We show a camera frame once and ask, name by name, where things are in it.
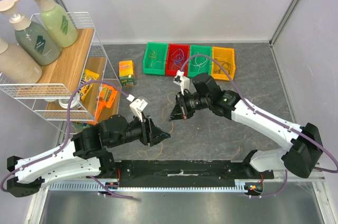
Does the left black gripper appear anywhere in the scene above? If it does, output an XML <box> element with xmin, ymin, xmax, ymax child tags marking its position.
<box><xmin>108</xmin><ymin>111</ymin><xmax>171</xmax><ymax>148</ymax></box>

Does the blue thin cable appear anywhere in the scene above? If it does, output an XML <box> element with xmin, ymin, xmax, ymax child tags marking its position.
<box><xmin>171</xmin><ymin>59</ymin><xmax>187</xmax><ymax>73</ymax></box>
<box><xmin>171</xmin><ymin>48</ymin><xmax>187</xmax><ymax>63</ymax></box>

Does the black thin cable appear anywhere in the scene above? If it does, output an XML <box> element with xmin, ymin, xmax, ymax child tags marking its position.
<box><xmin>212</xmin><ymin>57</ymin><xmax>234</xmax><ymax>74</ymax></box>

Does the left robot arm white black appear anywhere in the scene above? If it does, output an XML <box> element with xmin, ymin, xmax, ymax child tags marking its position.
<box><xmin>1</xmin><ymin>115</ymin><xmax>171</xmax><ymax>198</ymax></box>

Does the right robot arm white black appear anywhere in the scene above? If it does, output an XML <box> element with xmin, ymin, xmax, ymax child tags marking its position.
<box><xmin>170</xmin><ymin>71</ymin><xmax>323</xmax><ymax>179</ymax></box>

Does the green bin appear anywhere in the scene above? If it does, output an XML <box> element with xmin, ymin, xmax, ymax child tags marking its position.
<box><xmin>143</xmin><ymin>42</ymin><xmax>168</xmax><ymax>76</ymax></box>
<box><xmin>187</xmin><ymin>45</ymin><xmax>212</xmax><ymax>78</ymax></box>

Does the left green bin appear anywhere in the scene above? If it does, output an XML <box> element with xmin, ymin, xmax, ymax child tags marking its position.
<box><xmin>143</xmin><ymin>42</ymin><xmax>168</xmax><ymax>76</ymax></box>

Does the red bin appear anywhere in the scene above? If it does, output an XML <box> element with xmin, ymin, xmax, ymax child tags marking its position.
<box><xmin>165</xmin><ymin>43</ymin><xmax>190</xmax><ymax>76</ymax></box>

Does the orange toy package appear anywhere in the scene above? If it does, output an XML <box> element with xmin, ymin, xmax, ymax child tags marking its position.
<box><xmin>92</xmin><ymin>84</ymin><xmax>119</xmax><ymax>125</ymax></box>

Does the yellow green small box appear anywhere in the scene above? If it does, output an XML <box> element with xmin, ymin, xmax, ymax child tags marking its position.
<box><xmin>119</xmin><ymin>60</ymin><xmax>135</xmax><ymax>87</ymax></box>

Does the yellow bin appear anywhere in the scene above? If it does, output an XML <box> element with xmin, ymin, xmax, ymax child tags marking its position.
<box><xmin>211</xmin><ymin>46</ymin><xmax>236</xmax><ymax>81</ymax></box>

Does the colourful box on lower shelf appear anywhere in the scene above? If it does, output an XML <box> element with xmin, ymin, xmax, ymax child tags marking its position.
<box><xmin>71</xmin><ymin>122</ymin><xmax>91</xmax><ymax>132</ymax></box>

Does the yellow candy bag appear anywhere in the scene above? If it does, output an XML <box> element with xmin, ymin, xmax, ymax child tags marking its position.
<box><xmin>78</xmin><ymin>69</ymin><xmax>99</xmax><ymax>102</ymax></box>

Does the white tape roll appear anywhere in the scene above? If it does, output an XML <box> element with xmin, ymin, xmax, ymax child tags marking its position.
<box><xmin>58</xmin><ymin>98</ymin><xmax>81</xmax><ymax>110</ymax></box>

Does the light green pump bottle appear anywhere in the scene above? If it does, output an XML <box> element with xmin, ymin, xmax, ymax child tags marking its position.
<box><xmin>34</xmin><ymin>0</ymin><xmax>78</xmax><ymax>48</ymax></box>

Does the beige pump bottle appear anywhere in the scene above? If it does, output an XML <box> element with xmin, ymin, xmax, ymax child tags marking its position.
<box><xmin>1</xmin><ymin>0</ymin><xmax>42</xmax><ymax>83</ymax></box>

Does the dark green pump bottle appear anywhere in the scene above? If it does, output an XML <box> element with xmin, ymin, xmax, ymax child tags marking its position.
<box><xmin>9</xmin><ymin>13</ymin><xmax>61</xmax><ymax>66</ymax></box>

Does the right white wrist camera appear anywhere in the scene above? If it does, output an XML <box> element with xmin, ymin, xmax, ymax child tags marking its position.
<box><xmin>173</xmin><ymin>70</ymin><xmax>190</xmax><ymax>95</ymax></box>

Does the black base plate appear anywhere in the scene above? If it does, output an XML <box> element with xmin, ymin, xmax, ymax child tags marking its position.
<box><xmin>100</xmin><ymin>159</ymin><xmax>275</xmax><ymax>188</ymax></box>

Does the white wire shelf rack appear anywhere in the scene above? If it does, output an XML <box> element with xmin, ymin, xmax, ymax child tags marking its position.
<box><xmin>1</xmin><ymin>12</ymin><xmax>121</xmax><ymax>135</ymax></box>

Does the slotted cable duct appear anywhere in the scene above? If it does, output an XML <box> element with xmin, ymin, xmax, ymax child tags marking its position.
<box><xmin>49</xmin><ymin>180</ymin><xmax>248</xmax><ymax>193</ymax></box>

